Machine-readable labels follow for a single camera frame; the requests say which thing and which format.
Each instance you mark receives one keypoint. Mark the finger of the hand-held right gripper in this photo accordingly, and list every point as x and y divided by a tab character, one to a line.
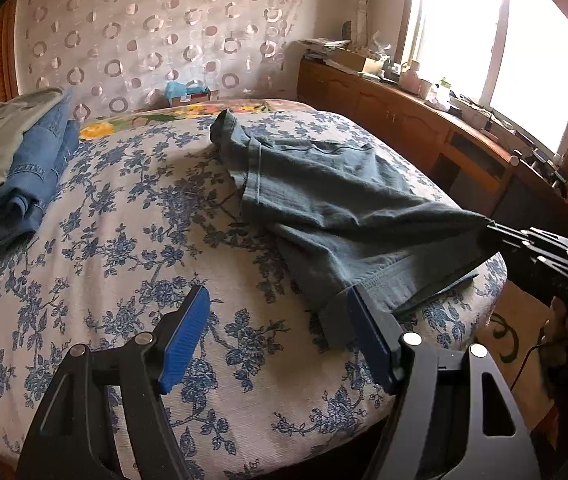
559	266
534	238

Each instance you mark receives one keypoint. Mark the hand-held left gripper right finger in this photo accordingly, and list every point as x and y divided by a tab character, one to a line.
371	332

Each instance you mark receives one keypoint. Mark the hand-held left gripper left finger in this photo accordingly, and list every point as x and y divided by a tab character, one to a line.
186	330

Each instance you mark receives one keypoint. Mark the grey-blue pants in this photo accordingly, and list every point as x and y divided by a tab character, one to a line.
339	195

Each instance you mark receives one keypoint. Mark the floor rug with green pattern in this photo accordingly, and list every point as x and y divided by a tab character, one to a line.
511	330

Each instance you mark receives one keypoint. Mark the wooden sideboard cabinet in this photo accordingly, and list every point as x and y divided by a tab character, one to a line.
399	120

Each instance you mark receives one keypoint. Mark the window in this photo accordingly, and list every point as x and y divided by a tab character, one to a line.
504	40

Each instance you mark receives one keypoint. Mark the folded light blue jeans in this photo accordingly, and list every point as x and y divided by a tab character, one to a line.
38	155

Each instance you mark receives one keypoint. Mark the teal packet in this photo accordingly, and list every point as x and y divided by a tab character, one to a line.
179	91

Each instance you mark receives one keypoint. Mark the cardboard box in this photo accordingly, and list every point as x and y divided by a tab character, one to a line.
361	60

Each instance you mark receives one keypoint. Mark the pile of papers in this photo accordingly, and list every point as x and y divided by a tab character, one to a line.
321	46

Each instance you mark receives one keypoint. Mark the patterned window curtain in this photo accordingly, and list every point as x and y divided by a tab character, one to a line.
364	0

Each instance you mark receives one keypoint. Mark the circle-patterned wall curtain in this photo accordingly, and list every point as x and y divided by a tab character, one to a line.
163	25

